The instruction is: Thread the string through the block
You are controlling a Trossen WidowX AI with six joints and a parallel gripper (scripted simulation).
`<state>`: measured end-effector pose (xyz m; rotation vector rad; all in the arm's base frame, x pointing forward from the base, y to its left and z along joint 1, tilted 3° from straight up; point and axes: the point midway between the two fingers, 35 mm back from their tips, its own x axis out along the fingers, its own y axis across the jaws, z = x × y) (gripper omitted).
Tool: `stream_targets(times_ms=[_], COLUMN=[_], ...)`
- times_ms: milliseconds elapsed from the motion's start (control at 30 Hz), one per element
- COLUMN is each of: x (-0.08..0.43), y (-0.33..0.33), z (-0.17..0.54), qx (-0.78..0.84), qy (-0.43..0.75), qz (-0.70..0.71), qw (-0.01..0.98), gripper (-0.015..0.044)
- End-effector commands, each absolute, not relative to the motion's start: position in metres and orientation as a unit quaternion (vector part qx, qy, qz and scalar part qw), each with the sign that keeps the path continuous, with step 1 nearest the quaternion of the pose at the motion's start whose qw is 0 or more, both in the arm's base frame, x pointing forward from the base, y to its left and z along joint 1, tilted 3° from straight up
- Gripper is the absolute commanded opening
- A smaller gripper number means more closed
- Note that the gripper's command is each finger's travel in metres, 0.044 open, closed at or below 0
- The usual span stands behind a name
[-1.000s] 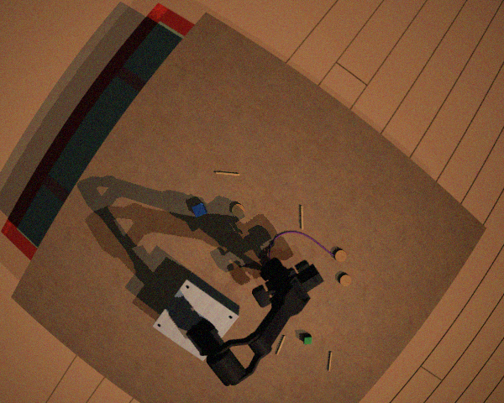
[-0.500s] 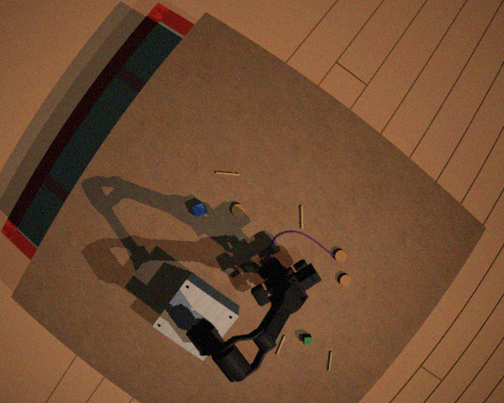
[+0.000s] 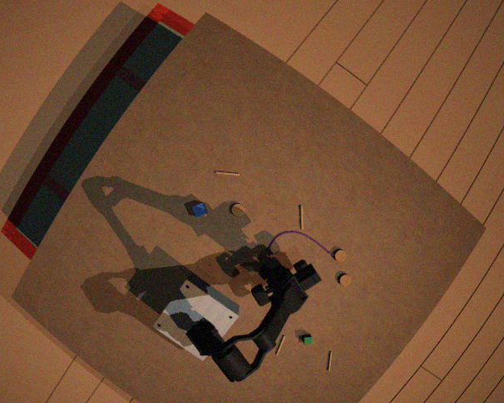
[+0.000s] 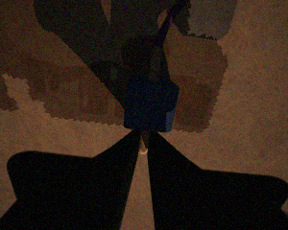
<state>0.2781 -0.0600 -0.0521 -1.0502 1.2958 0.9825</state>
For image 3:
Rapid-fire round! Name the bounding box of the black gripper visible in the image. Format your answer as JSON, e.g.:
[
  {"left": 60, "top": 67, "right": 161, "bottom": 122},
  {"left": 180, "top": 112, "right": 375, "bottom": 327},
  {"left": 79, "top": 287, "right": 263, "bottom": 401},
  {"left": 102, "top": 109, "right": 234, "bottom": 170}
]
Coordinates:
[{"left": 251, "top": 260, "right": 307, "bottom": 306}]

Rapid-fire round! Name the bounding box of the blue block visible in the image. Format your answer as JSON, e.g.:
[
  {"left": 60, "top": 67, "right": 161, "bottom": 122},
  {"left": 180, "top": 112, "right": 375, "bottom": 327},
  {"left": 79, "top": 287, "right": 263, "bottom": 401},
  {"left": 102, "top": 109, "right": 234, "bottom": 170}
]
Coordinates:
[{"left": 192, "top": 202, "right": 207, "bottom": 217}]

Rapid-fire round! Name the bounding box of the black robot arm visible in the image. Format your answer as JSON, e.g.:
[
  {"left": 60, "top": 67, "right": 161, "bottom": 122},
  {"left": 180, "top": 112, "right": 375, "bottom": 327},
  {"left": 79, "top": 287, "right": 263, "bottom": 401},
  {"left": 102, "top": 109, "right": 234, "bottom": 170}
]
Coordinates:
[{"left": 186, "top": 257, "right": 322, "bottom": 382}]

